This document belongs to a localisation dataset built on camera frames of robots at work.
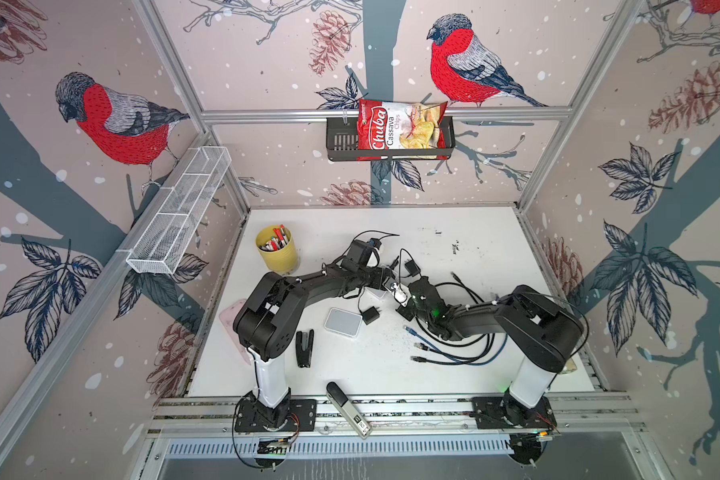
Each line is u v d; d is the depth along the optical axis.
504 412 0.66
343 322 0.89
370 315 0.90
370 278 0.83
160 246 0.71
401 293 0.81
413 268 1.00
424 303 0.73
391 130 0.88
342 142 0.95
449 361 0.82
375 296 0.94
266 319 0.51
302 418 0.73
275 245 0.97
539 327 0.49
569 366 0.78
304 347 0.83
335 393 0.73
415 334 0.88
